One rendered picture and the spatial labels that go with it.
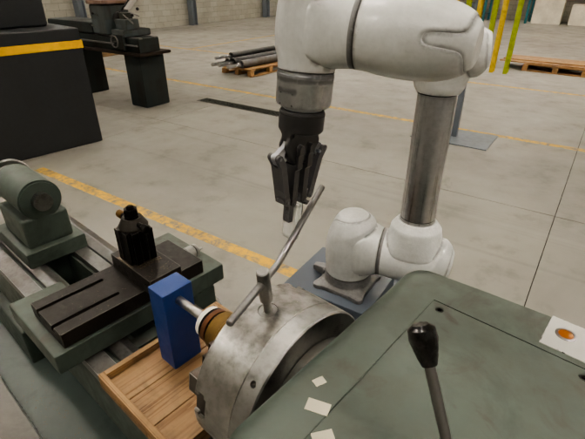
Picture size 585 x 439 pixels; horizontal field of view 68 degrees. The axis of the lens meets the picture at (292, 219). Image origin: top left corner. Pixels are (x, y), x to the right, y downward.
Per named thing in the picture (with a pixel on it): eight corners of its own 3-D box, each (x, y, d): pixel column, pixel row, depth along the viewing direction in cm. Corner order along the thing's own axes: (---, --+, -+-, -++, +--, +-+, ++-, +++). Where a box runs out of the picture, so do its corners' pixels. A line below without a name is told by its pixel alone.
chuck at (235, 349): (345, 378, 98) (344, 271, 80) (242, 496, 79) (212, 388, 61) (313, 358, 103) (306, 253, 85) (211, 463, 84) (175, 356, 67)
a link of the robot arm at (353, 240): (332, 251, 158) (335, 197, 147) (382, 261, 152) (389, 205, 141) (318, 276, 145) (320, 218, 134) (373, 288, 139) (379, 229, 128)
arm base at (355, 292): (326, 257, 164) (327, 245, 162) (382, 277, 154) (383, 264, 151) (301, 282, 151) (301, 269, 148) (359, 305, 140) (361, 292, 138)
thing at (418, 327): (444, 359, 48) (452, 327, 46) (431, 376, 46) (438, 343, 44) (412, 341, 51) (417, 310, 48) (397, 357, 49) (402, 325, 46)
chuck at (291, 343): (358, 387, 96) (360, 279, 78) (256, 509, 77) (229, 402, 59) (345, 379, 98) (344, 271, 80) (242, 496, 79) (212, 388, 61)
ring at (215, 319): (257, 314, 89) (226, 295, 94) (221, 340, 82) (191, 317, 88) (258, 348, 93) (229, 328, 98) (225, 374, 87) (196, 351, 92)
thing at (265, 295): (272, 328, 74) (265, 277, 67) (260, 324, 75) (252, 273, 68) (278, 320, 75) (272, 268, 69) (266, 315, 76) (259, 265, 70)
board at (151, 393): (293, 364, 111) (293, 352, 109) (174, 468, 87) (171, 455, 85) (217, 311, 128) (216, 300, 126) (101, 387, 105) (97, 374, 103)
